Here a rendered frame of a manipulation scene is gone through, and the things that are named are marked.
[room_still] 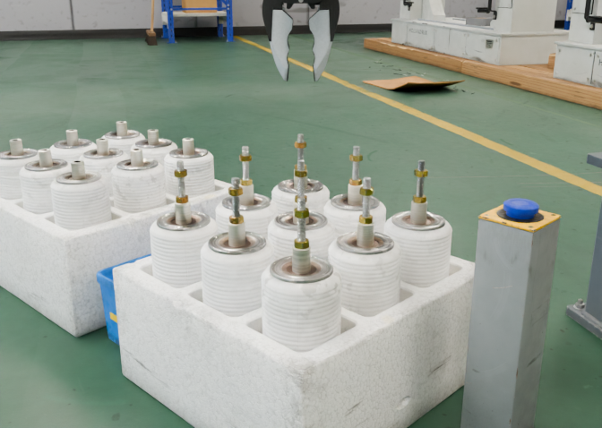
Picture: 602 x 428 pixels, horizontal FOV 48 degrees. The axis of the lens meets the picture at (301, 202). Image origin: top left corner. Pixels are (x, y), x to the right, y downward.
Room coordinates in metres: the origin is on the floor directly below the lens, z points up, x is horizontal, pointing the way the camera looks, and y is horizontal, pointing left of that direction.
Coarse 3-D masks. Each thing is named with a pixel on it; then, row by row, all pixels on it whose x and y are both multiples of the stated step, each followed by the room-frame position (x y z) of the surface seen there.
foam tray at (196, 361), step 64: (128, 320) 0.88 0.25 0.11; (192, 320) 0.77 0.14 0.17; (256, 320) 0.75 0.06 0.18; (384, 320) 0.74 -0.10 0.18; (448, 320) 0.83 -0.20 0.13; (192, 384) 0.77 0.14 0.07; (256, 384) 0.68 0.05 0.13; (320, 384) 0.65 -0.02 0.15; (384, 384) 0.73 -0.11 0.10; (448, 384) 0.84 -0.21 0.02
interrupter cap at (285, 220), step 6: (282, 216) 0.92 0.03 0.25; (288, 216) 0.92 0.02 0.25; (312, 216) 0.92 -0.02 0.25; (318, 216) 0.92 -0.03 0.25; (324, 216) 0.92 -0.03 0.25; (276, 222) 0.89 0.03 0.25; (282, 222) 0.89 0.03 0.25; (288, 222) 0.90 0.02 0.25; (312, 222) 0.90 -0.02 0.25; (318, 222) 0.89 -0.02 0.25; (324, 222) 0.89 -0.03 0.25; (288, 228) 0.87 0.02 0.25; (294, 228) 0.87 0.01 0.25; (306, 228) 0.87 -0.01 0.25; (312, 228) 0.87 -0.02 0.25; (318, 228) 0.87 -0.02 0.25
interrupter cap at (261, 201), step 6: (228, 198) 1.00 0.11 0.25; (258, 198) 1.00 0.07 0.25; (264, 198) 1.00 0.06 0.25; (222, 204) 0.97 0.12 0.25; (228, 204) 0.97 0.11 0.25; (252, 204) 0.98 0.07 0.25; (258, 204) 0.97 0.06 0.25; (264, 204) 0.97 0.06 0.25; (270, 204) 0.98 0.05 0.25; (240, 210) 0.95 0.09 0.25; (246, 210) 0.95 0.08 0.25; (252, 210) 0.95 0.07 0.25
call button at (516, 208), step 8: (512, 200) 0.76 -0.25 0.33; (520, 200) 0.76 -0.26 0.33; (528, 200) 0.76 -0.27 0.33; (504, 208) 0.75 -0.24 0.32; (512, 208) 0.74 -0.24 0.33; (520, 208) 0.73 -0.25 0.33; (528, 208) 0.73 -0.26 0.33; (536, 208) 0.74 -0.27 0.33; (512, 216) 0.74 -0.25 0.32; (520, 216) 0.74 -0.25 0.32; (528, 216) 0.74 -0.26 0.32
